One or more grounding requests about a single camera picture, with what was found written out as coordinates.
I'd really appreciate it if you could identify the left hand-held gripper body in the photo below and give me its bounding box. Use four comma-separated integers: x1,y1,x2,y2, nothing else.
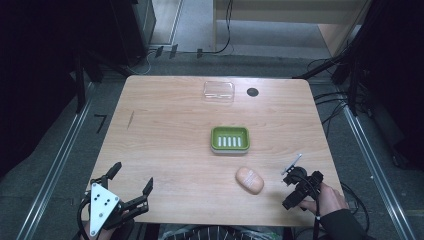
81,181,150,238

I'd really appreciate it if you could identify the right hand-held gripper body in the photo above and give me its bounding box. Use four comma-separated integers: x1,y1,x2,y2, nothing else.
280,153,325,201

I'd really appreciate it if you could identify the person's left hand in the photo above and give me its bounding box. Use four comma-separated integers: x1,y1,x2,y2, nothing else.
83,209,135,240

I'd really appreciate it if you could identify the person's right hand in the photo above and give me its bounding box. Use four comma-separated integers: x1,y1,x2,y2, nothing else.
299,182,350,218

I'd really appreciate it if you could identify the peach soap bar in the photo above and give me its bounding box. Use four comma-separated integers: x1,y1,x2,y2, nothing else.
235,166,265,196

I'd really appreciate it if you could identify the person's striped clothing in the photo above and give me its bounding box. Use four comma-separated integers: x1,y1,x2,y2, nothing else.
159,224,291,240

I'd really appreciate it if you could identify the green soap dish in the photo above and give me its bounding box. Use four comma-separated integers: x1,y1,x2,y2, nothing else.
209,125,251,155

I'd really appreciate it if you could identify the black stand leg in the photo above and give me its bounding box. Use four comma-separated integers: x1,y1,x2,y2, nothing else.
346,56,361,117
73,49,88,114

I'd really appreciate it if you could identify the clear plastic lid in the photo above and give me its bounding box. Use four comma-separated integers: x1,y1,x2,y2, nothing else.
203,80,236,103

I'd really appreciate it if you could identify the black cabinet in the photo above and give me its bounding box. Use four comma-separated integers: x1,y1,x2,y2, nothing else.
109,0,157,68

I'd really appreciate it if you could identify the light wooden furniture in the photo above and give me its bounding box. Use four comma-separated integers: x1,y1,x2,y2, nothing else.
212,0,373,58

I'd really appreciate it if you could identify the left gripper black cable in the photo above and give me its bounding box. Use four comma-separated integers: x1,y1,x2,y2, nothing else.
76,194,93,240

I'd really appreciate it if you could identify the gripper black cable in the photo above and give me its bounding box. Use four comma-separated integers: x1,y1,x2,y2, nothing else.
76,194,93,240
289,173,324,240

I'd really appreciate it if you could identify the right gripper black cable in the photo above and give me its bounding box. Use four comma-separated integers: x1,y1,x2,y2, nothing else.
289,173,324,240

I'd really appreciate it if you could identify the metal floor rail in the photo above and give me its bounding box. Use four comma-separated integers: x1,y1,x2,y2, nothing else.
341,104,419,240
15,81,96,240

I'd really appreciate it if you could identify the black floor cable loop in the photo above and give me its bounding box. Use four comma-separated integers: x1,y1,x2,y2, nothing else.
339,181,372,234

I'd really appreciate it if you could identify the bundle of black floor cables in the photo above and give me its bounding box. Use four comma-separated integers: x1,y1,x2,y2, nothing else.
306,56,354,139

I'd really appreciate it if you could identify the white floor cable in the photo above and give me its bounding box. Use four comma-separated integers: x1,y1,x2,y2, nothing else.
128,49,158,76

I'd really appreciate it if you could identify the black hanging cable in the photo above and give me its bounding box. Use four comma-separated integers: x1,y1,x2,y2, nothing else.
201,0,234,55

